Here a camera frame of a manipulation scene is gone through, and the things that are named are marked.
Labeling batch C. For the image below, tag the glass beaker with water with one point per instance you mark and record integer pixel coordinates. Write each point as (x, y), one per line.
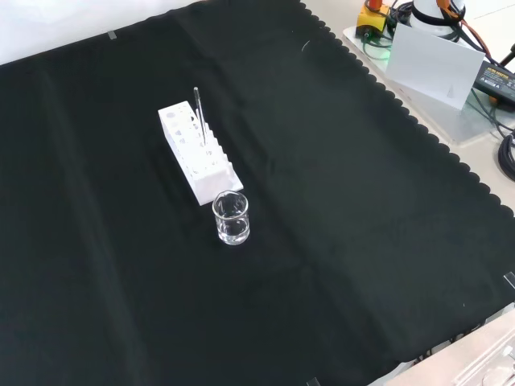
(232, 225)

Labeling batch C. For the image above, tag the black power adapter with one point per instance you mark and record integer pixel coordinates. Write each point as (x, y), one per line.
(497, 80)

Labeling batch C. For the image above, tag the silver metal case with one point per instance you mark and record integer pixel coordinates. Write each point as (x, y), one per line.
(462, 354)

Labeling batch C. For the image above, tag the white test tube rack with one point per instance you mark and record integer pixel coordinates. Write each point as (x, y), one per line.
(209, 183)

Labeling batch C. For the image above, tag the yellow stop button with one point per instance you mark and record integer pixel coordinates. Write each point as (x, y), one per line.
(370, 18)

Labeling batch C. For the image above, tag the clear glass rod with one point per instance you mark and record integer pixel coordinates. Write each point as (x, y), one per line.
(200, 116)

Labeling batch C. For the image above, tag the grey tape piece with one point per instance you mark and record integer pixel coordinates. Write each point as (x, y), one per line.
(112, 35)
(510, 280)
(314, 382)

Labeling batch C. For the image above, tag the black bench cloth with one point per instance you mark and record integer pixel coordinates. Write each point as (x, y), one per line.
(322, 201)

